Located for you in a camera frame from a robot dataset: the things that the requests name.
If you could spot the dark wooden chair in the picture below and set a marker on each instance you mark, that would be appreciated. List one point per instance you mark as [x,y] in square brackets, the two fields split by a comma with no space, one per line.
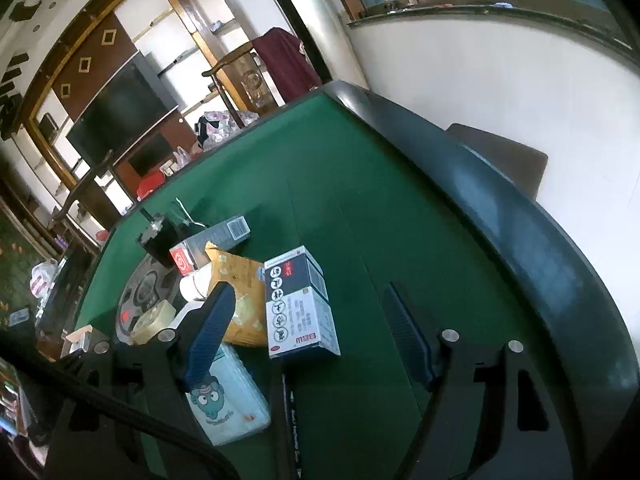
[80,205]

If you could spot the white and dark medicine box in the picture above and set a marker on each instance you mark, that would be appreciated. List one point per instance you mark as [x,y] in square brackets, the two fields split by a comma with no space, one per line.
[300,310]

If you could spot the red label white box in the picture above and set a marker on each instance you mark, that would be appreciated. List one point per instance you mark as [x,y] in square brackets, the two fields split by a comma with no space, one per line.
[184,260]

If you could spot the grey carton box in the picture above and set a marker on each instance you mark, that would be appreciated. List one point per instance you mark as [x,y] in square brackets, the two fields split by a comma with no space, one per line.
[231,231]

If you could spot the cardboard box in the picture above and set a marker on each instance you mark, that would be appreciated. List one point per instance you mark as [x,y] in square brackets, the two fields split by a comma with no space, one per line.
[80,340]

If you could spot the brown stool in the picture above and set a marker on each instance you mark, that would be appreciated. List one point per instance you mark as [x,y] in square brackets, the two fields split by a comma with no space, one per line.
[500,157]

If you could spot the beige tape roll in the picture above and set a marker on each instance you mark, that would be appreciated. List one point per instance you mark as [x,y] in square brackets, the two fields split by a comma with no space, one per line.
[152,319]

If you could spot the white plastic bag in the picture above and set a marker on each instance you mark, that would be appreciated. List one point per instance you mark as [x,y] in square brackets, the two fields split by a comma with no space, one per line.
[42,277]

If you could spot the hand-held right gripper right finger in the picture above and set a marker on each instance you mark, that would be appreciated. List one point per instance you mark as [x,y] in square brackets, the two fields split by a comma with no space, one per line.
[407,335]

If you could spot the black television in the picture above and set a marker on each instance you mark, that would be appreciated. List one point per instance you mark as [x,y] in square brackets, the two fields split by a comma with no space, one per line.
[120,112]

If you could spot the black printed stick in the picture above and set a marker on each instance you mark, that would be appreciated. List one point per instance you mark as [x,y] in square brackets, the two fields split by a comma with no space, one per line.
[291,425]

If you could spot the wooden wall cabinet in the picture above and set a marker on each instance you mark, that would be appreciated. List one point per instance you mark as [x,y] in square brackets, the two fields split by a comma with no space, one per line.
[165,25]

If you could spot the yellow snack bag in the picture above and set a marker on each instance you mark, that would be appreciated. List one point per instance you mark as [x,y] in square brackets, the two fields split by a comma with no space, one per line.
[245,285]

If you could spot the maroon cloth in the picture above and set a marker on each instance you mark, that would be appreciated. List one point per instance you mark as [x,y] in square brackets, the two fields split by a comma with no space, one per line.
[287,65]

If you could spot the round grey table hub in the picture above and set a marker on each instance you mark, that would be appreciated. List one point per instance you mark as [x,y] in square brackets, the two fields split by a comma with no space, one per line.
[135,292]

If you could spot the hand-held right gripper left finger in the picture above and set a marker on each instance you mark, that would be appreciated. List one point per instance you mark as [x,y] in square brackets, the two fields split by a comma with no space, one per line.
[207,335]

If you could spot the light blue cartoon tissue pack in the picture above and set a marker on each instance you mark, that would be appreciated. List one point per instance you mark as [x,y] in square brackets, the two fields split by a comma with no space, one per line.
[232,405]

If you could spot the floral bag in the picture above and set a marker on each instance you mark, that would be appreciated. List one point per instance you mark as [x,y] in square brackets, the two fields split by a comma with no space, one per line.
[220,122]

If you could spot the white bottle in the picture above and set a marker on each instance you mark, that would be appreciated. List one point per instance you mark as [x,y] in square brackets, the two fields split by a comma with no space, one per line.
[195,284]

